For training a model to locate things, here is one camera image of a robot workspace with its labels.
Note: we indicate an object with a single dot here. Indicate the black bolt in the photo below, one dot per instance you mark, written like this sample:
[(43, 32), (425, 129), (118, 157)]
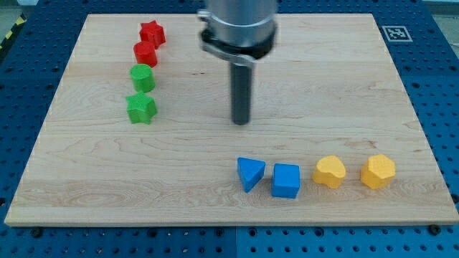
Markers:
[(434, 229), (36, 232)]

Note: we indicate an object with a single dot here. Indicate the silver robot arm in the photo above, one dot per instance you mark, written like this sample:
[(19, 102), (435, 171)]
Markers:
[(239, 32)]

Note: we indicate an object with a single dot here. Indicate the yellow hexagon block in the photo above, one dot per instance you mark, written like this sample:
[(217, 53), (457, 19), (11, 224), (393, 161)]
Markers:
[(378, 171)]

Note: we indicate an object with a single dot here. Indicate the blue cube block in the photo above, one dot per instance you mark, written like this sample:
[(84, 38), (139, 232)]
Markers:
[(286, 180)]

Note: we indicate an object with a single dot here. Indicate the yellow heart block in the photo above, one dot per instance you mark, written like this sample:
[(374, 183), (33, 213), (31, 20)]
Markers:
[(329, 171)]

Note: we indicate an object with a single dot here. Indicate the red cylinder block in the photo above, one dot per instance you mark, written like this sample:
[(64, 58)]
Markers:
[(145, 53)]

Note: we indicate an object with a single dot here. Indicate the green cylinder block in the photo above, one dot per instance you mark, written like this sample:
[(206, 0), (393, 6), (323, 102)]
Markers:
[(142, 78)]

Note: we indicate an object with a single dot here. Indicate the white fiducial marker tag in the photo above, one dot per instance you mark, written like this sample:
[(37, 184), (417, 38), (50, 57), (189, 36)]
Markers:
[(395, 33)]

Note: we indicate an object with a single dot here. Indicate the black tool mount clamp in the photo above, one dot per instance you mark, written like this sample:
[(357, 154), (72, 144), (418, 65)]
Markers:
[(245, 56)]

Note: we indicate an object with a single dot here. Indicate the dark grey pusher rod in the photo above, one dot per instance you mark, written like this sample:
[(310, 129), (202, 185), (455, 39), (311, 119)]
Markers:
[(240, 77)]

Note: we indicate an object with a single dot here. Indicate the red star block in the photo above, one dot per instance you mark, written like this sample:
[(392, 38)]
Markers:
[(153, 32)]

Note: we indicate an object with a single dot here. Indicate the black bolt right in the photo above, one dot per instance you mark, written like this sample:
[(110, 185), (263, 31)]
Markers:
[(434, 229)]

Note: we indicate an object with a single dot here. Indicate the black bolt left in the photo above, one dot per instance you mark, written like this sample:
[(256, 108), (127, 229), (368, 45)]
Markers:
[(36, 232)]

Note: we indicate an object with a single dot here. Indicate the green star block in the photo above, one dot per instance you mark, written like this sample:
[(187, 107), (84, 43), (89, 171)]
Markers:
[(140, 108)]

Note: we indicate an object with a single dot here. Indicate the blue triangle block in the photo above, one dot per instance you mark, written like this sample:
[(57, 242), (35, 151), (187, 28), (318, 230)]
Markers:
[(250, 172)]

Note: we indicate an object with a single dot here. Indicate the wooden board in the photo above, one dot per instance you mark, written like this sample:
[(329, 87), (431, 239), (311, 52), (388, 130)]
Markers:
[(328, 88)]

